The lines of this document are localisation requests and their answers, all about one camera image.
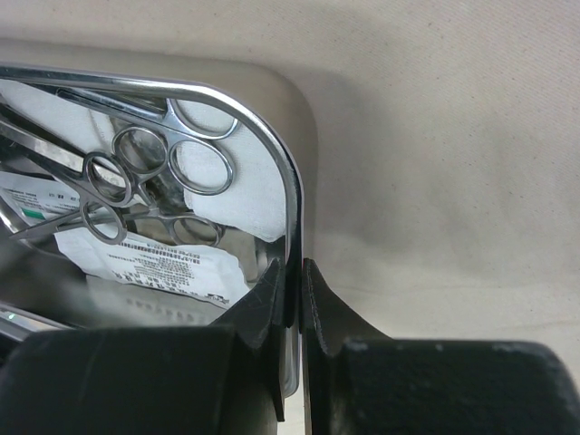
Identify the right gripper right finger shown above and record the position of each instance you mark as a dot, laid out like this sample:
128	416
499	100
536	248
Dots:
358	380

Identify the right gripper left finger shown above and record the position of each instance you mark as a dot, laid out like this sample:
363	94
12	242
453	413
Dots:
223	378

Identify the stainless steel tray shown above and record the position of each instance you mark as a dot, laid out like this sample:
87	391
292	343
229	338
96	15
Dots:
274	200

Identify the steel surgical scissors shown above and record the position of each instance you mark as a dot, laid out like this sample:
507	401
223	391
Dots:
88	185

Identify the beige cloth drape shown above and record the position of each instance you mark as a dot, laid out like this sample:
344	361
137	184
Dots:
447	202

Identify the green suture packet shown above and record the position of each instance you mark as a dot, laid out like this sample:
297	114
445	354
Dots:
35	207

